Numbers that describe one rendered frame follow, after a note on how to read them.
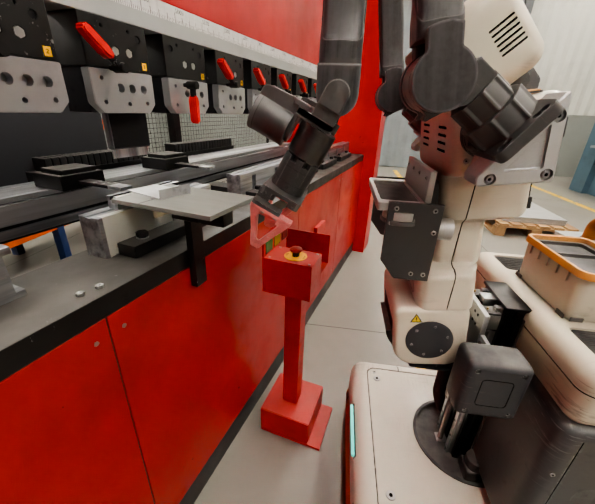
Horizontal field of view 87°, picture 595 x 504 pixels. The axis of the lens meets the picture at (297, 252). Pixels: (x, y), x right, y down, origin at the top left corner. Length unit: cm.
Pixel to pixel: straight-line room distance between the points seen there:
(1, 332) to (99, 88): 46
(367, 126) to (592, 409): 235
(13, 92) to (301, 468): 131
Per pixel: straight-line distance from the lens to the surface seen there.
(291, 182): 49
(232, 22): 116
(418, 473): 113
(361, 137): 278
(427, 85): 47
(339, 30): 49
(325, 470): 140
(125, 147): 85
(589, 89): 954
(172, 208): 70
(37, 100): 71
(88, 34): 74
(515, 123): 51
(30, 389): 67
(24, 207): 101
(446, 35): 48
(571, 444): 85
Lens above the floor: 119
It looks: 24 degrees down
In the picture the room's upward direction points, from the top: 2 degrees clockwise
